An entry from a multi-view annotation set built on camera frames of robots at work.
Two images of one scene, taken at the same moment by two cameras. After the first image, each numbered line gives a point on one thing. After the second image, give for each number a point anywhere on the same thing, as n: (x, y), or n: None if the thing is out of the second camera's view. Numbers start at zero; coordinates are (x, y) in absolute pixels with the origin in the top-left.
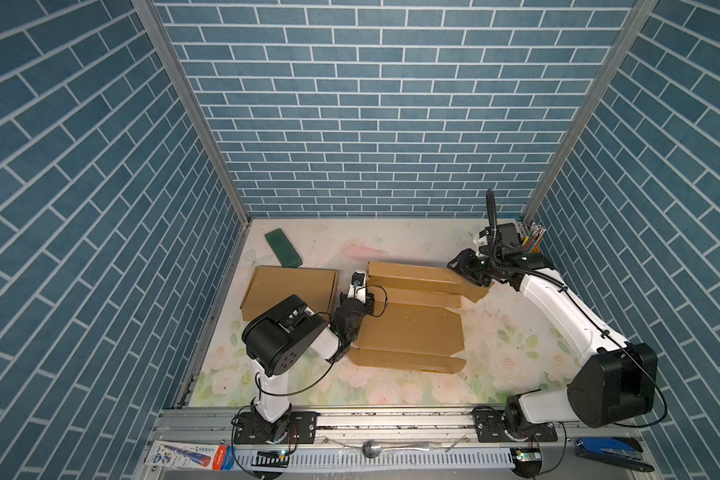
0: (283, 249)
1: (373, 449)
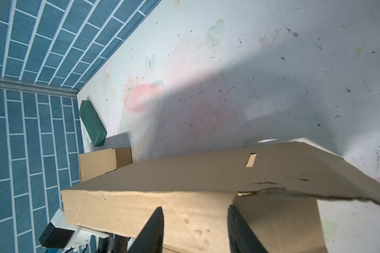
0: (92, 123)
1: None
